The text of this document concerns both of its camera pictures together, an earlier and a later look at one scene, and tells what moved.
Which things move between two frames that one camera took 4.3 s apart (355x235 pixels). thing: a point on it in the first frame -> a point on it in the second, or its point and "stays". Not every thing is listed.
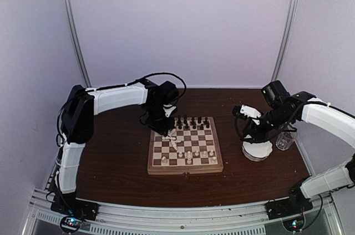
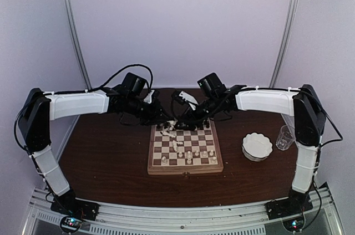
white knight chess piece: [163, 161] stays
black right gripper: [259, 136] -> [189, 117]
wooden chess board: [192, 147] stays
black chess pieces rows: [192, 122] stays
